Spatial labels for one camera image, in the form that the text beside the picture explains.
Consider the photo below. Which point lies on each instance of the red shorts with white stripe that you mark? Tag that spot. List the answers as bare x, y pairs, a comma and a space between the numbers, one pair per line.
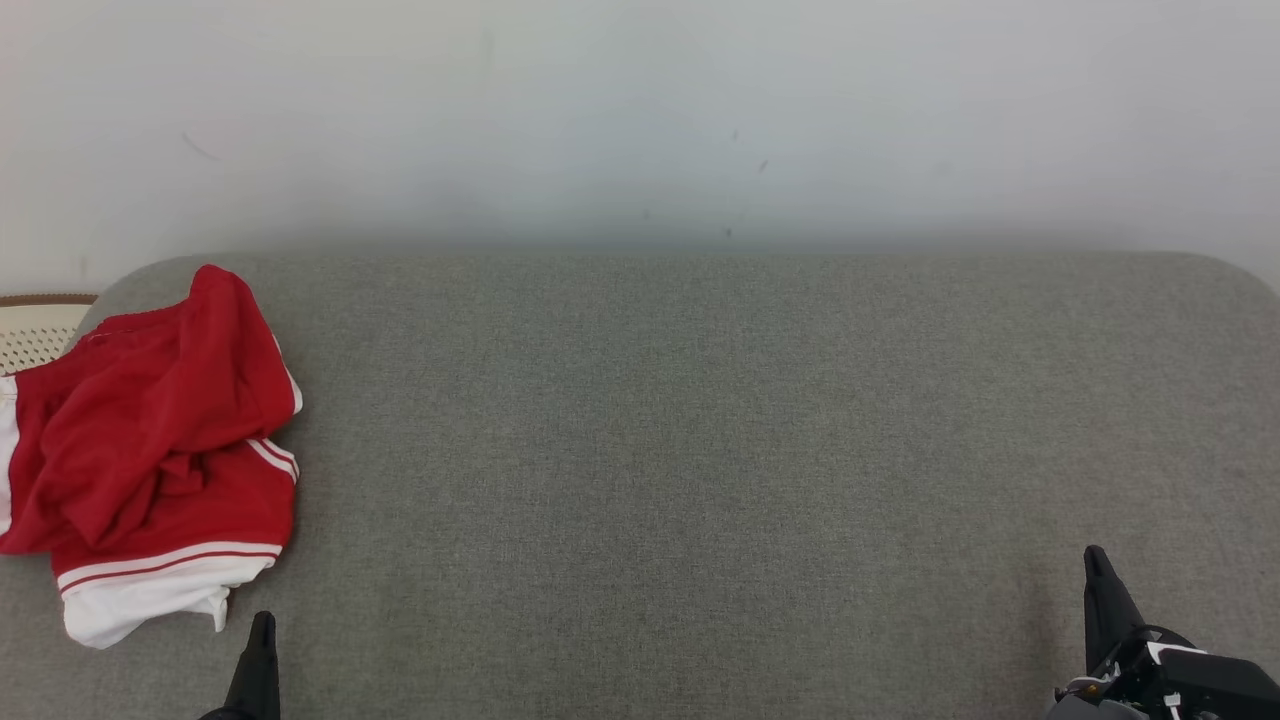
150, 420

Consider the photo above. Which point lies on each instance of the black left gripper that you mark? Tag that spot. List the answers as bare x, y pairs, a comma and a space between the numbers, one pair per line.
214, 716

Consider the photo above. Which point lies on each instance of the white perforated laundry basket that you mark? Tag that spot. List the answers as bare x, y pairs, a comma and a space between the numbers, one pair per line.
30, 335

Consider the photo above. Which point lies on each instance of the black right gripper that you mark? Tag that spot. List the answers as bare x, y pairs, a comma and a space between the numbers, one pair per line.
1215, 690

